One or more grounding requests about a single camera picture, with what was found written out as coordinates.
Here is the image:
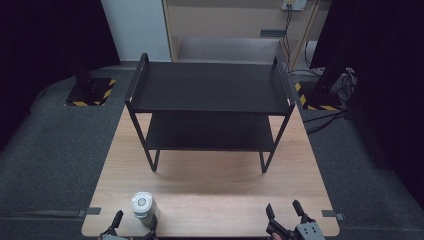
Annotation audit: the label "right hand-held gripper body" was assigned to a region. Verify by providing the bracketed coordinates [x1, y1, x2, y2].
[265, 215, 326, 240]

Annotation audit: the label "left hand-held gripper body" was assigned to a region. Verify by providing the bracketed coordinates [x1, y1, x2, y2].
[99, 227, 160, 240]

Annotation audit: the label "white cylindrical can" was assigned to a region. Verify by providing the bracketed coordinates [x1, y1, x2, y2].
[130, 191, 161, 229]

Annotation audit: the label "grey tape strip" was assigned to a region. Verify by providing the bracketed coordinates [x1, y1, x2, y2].
[320, 209, 346, 222]
[77, 206, 102, 218]

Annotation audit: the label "black stand with striped base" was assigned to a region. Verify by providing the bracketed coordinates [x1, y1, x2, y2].
[294, 49, 348, 112]
[64, 39, 117, 108]

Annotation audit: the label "black two-tier metal shelf rack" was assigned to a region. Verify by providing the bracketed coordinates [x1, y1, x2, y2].
[124, 52, 297, 174]

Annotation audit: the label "dark curtain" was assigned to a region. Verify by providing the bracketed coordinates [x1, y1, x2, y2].
[309, 0, 424, 211]
[0, 0, 122, 151]

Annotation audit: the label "white pillar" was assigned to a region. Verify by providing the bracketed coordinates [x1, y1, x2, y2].
[100, 0, 172, 63]

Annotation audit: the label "beige wooden cabinet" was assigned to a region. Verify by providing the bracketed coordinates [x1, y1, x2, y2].
[161, 0, 322, 72]

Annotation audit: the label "black floor cables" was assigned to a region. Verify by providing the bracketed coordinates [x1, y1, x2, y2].
[302, 108, 353, 136]

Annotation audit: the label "tangled black cable bundle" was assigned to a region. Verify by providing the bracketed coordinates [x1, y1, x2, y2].
[336, 67, 359, 104]

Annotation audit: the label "black cables from socket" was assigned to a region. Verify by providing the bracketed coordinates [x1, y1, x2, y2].
[281, 3, 296, 73]

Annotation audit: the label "white wall power socket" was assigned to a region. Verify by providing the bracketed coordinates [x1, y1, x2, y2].
[280, 0, 308, 12]

